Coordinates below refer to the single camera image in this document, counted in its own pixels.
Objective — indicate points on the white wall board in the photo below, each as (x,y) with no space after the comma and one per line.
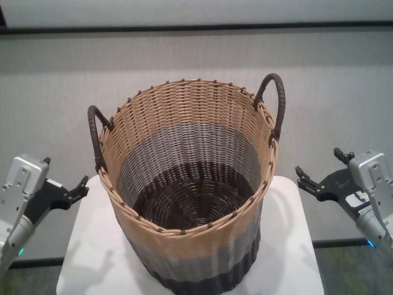
(196,12)

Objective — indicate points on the black wall board rail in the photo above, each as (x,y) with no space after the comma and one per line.
(184,30)

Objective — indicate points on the tan grey black woven basket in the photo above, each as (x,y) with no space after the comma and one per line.
(199,123)

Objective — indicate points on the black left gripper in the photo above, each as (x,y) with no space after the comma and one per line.
(46,196)

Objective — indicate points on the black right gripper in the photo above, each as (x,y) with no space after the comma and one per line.
(336,187)

